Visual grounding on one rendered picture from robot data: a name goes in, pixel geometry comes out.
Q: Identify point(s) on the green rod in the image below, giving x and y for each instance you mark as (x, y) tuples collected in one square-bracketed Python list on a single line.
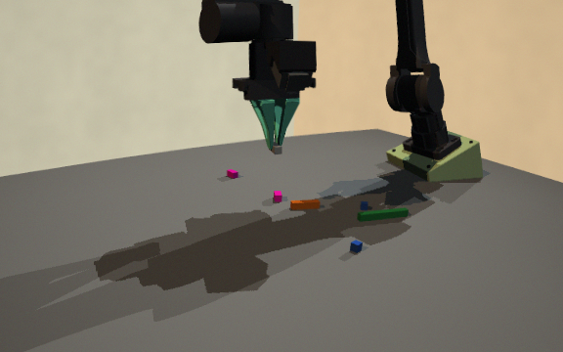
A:
[(382, 214)]

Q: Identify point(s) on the orange rod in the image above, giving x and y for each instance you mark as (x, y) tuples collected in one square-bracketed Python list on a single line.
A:
[(305, 204)]

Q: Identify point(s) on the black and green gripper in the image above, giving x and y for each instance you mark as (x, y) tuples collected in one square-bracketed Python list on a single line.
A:
[(277, 105)]

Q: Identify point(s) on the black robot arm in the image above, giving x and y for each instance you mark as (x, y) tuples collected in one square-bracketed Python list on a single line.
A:
[(293, 62)]

